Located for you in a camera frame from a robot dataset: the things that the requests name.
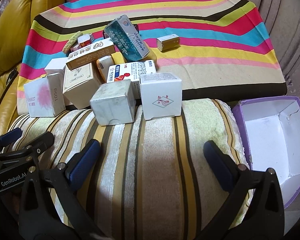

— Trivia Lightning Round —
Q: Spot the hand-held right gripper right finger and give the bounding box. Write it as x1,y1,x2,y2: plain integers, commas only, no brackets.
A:
195,140,285,240

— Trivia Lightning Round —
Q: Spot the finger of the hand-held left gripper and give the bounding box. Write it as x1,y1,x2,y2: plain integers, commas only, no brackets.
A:
0,127,23,153
0,131,55,161

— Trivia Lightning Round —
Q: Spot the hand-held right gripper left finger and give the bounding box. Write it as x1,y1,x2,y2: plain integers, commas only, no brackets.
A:
19,139,108,240

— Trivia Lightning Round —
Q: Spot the white box with pink print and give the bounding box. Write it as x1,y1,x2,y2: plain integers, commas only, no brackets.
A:
24,73,66,117

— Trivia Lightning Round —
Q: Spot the purple cardboard box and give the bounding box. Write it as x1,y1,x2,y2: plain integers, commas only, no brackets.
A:
231,95,300,209

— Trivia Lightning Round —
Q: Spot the grey-white cube box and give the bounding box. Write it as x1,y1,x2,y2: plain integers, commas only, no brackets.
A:
89,79,136,126

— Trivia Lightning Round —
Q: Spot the beige box with line drawing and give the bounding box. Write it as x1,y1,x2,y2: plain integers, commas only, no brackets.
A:
62,62,102,110

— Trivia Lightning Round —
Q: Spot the plain white box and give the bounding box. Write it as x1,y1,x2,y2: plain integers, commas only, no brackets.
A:
44,58,67,77

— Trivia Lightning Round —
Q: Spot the white box red diamond logo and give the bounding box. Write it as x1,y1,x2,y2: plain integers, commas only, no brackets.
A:
139,72,183,120

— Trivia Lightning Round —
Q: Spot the small orange and white box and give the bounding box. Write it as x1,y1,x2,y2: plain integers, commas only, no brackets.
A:
96,56,115,83

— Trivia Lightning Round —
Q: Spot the white red blue medicine box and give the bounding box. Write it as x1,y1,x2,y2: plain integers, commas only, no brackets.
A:
106,60,157,98

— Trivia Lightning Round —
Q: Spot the white and gold box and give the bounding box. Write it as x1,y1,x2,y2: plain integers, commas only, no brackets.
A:
66,39,116,70

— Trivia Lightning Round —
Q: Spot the green oval scouring pad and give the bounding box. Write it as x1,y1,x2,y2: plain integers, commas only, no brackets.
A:
62,31,82,53

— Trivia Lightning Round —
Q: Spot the red box with foam top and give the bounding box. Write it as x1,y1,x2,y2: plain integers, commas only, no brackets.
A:
72,34,94,52

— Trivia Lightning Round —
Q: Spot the teal green box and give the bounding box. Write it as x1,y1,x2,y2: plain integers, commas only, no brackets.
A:
104,15,150,62

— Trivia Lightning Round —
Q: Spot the small silver box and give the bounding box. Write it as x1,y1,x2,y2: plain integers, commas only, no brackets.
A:
157,35,181,52

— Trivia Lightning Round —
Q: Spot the beige striped towel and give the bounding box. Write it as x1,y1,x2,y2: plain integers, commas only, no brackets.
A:
6,97,255,240

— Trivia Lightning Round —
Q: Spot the colourful striped cloth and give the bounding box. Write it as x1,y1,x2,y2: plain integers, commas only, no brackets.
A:
17,0,288,117

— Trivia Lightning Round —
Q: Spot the yellow leather sofa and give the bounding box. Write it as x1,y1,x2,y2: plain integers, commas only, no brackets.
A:
0,0,65,130

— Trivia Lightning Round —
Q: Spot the pink embroidered curtain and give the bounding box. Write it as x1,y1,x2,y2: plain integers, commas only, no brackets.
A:
62,0,300,100

